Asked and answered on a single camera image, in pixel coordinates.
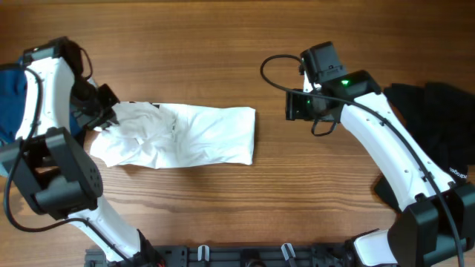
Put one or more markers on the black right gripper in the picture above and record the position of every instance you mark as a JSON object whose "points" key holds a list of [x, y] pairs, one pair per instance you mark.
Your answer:
{"points": [[294, 104]]}

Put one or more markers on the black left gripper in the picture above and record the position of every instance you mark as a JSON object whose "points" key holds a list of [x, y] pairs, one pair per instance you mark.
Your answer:
{"points": [[107, 117]]}

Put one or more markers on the white t-shirt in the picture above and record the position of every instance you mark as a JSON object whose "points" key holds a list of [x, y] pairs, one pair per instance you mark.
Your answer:
{"points": [[176, 136]]}

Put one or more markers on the black t-shirt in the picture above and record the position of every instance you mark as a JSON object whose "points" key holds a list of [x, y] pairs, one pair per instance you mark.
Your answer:
{"points": [[440, 118]]}

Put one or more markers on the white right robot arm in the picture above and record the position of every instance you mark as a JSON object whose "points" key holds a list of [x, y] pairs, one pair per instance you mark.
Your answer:
{"points": [[436, 211]]}

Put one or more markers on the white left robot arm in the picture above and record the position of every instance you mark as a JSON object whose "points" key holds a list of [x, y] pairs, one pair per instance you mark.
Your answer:
{"points": [[51, 169]]}

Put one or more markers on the folded blue shirt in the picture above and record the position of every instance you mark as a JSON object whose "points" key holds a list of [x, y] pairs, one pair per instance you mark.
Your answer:
{"points": [[13, 96]]}

